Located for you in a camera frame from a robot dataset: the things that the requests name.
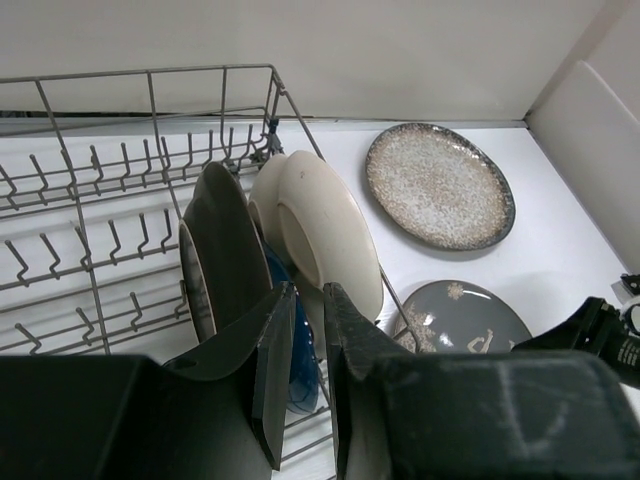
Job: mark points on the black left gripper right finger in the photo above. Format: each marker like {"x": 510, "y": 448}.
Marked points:
{"x": 546, "y": 414}

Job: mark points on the speckled beige round plate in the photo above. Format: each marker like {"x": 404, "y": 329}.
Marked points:
{"x": 440, "y": 187}

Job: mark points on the blue shell shaped dish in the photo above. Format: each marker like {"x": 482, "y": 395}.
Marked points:
{"x": 303, "y": 388}

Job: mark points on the cream divided plate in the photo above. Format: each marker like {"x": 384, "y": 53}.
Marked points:
{"x": 309, "y": 217}

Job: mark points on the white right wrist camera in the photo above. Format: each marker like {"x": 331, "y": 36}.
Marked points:
{"x": 630, "y": 309}

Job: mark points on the grey wire dish rack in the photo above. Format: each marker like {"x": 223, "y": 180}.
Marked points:
{"x": 90, "y": 212}

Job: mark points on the silver metal plate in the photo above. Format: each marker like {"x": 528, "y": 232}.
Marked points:
{"x": 223, "y": 263}

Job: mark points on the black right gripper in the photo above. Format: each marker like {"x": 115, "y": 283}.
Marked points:
{"x": 596, "y": 327}

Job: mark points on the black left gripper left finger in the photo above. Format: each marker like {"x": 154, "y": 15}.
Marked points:
{"x": 215, "y": 412}

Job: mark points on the grey tree pattern plate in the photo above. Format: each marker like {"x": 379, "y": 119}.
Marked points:
{"x": 455, "y": 316}

